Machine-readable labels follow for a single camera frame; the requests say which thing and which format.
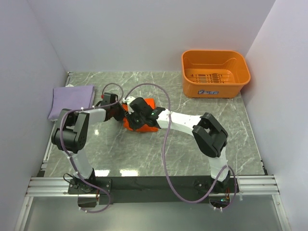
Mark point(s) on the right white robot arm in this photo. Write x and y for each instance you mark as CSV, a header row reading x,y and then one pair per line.
x,y
210,136

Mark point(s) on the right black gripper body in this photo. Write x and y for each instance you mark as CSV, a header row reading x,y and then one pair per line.
x,y
136,121

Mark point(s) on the orange t shirt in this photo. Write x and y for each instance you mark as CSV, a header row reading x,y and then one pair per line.
x,y
140,104

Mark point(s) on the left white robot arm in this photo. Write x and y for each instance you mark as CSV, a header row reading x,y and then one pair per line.
x,y
70,136

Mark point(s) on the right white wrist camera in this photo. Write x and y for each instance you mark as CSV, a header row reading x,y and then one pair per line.
x,y
126,104

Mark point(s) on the folded purple t shirt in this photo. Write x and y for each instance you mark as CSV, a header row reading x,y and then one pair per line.
x,y
69,101

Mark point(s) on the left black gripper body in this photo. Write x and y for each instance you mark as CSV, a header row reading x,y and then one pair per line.
x,y
118,112

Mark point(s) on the orange plastic basket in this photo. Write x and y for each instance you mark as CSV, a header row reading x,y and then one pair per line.
x,y
213,73

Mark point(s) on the front aluminium rail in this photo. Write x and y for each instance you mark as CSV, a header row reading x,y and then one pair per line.
x,y
245,185

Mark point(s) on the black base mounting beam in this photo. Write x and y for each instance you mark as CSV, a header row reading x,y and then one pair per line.
x,y
144,189

